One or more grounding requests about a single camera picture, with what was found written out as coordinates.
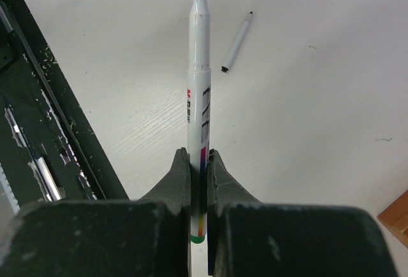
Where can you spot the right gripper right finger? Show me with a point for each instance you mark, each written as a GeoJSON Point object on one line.
{"type": "Point", "coordinates": [247, 237]}

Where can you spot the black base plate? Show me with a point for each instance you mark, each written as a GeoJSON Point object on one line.
{"type": "Point", "coordinates": [49, 151]}

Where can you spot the black marker pen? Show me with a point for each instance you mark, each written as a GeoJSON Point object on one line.
{"type": "Point", "coordinates": [236, 44]}

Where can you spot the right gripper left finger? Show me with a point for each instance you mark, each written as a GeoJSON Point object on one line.
{"type": "Point", "coordinates": [146, 237]}

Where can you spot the orange compartment tray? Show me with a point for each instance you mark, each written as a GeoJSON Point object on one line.
{"type": "Point", "coordinates": [394, 218]}

